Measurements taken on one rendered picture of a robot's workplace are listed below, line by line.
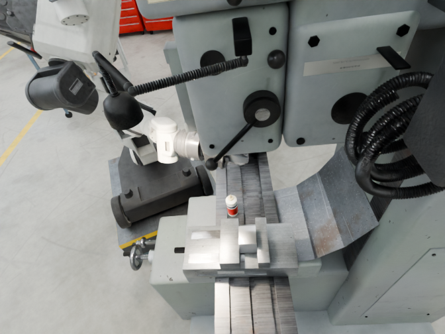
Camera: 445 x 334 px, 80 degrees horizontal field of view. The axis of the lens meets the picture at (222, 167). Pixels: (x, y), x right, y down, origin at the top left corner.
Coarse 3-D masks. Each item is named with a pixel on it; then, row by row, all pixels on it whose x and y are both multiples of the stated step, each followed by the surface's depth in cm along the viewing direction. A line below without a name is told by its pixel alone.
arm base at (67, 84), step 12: (36, 72) 77; (48, 72) 75; (60, 72) 70; (72, 72) 72; (60, 84) 69; (72, 84) 72; (84, 84) 75; (60, 96) 70; (72, 96) 72; (84, 96) 75; (36, 108) 77
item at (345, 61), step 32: (288, 32) 44; (320, 32) 40; (352, 32) 40; (384, 32) 40; (288, 64) 46; (320, 64) 43; (352, 64) 43; (384, 64) 43; (288, 96) 49; (320, 96) 48; (352, 96) 47; (288, 128) 54; (320, 128) 53
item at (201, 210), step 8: (192, 200) 116; (200, 200) 116; (208, 200) 115; (192, 208) 113; (200, 208) 113; (208, 208) 112; (192, 216) 111; (200, 216) 110; (208, 216) 110; (192, 224) 108; (200, 224) 108; (208, 224) 107; (304, 264) 92; (312, 264) 92; (320, 264) 91; (304, 272) 96; (312, 272) 96; (192, 280) 101; (200, 280) 101; (208, 280) 101
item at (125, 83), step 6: (96, 54) 44; (102, 60) 42; (102, 66) 42; (108, 66) 40; (114, 66) 41; (108, 72) 40; (114, 72) 39; (120, 72) 39; (114, 78) 38; (120, 78) 37; (120, 84) 37; (126, 84) 36; (132, 84) 36; (126, 90) 36
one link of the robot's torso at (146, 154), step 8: (120, 136) 132; (128, 136) 135; (144, 136) 143; (128, 144) 138; (136, 144) 149; (144, 144) 153; (152, 144) 145; (136, 152) 145; (144, 152) 152; (152, 152) 154; (136, 160) 158; (144, 160) 158; (152, 160) 161
